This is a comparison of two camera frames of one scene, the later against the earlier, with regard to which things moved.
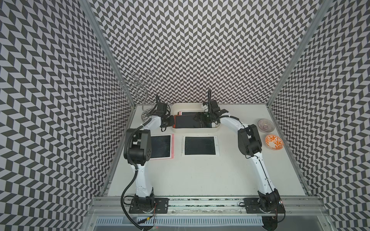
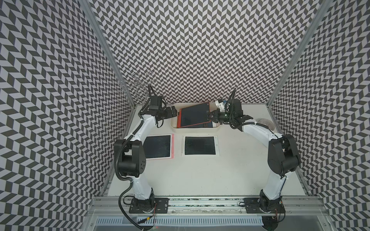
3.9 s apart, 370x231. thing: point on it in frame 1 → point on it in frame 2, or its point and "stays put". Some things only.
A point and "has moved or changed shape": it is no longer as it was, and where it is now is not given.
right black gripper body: (207, 115) → (220, 116)
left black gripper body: (169, 121) → (166, 113)
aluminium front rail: (113, 206) stays put
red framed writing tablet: (192, 121) has moved or changed shape
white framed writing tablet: (197, 146) stays put
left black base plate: (161, 206) stays put
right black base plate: (251, 206) stays put
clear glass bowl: (266, 125) stays put
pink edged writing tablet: (162, 147) stays put
